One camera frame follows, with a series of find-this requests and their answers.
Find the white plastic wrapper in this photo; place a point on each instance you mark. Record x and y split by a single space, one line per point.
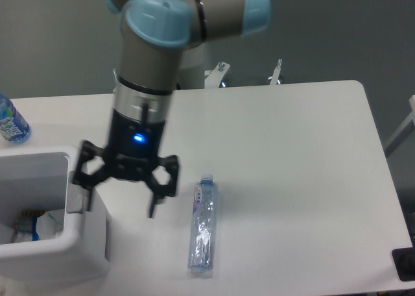
51 224

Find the clear plastic bottle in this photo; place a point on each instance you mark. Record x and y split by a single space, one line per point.
203 227

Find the white metal frame at right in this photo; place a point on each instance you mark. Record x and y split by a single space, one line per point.
403 131

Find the blue labelled drink bottle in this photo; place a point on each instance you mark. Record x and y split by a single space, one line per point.
14 128

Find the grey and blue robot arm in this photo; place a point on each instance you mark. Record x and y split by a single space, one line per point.
155 34

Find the white metal base frame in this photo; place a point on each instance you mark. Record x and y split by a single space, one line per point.
214 78

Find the blue yellow snack packet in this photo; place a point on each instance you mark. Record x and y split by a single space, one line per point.
26 226

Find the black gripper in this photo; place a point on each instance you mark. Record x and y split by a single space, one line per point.
132 153

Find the black clamp at table edge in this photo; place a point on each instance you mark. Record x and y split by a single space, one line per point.
404 263

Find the white plastic trash can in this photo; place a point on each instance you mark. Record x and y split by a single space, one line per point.
39 178

